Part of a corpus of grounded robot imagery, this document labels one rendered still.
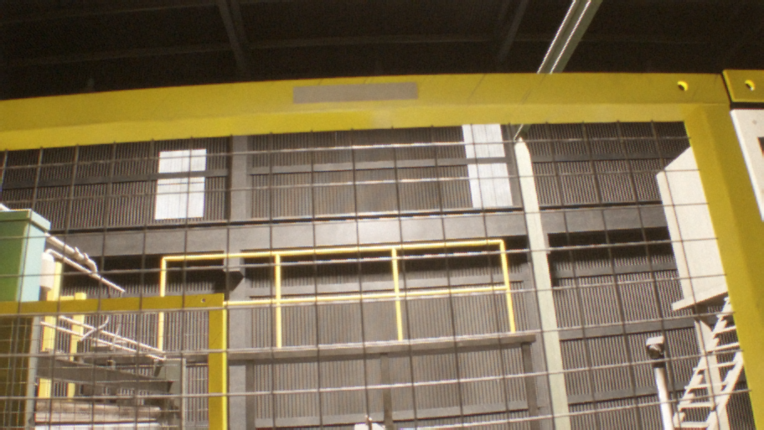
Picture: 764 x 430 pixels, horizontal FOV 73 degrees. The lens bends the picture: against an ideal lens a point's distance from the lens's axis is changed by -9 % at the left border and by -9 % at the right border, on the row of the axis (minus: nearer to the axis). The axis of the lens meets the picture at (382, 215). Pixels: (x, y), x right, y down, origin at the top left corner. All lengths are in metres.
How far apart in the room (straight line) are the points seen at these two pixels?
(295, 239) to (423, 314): 3.01
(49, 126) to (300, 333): 10.88
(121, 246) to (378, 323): 5.40
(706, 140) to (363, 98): 0.47
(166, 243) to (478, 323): 6.50
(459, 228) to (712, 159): 10.59
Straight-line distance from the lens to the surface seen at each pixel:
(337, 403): 11.42
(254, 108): 0.74
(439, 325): 11.65
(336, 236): 11.13
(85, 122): 0.80
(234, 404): 11.12
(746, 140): 9.00
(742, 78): 0.94
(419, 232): 11.22
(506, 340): 5.27
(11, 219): 2.76
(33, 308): 2.25
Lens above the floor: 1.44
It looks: 19 degrees up
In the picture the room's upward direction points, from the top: 4 degrees counter-clockwise
